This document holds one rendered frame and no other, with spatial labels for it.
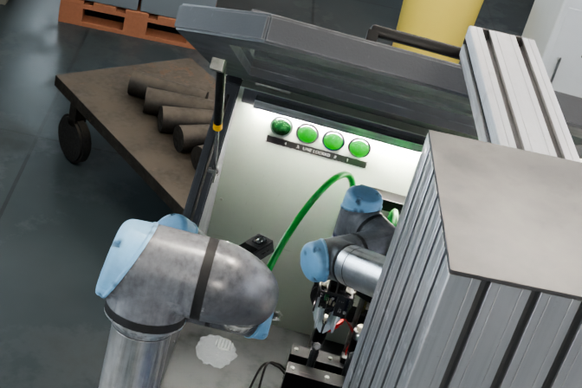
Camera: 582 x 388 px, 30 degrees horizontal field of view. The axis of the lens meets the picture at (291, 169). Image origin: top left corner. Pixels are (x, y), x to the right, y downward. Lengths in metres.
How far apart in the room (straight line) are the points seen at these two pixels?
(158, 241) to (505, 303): 0.64
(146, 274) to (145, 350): 0.13
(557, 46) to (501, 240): 4.56
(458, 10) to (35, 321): 2.97
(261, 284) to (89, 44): 4.28
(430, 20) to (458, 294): 4.94
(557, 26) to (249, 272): 4.15
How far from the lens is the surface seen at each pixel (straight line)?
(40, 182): 4.57
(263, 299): 1.51
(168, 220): 1.91
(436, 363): 1.00
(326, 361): 2.44
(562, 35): 5.53
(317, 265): 1.94
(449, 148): 1.12
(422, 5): 5.85
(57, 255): 4.18
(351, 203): 2.07
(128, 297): 1.49
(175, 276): 1.46
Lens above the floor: 2.54
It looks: 31 degrees down
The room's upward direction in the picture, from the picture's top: 15 degrees clockwise
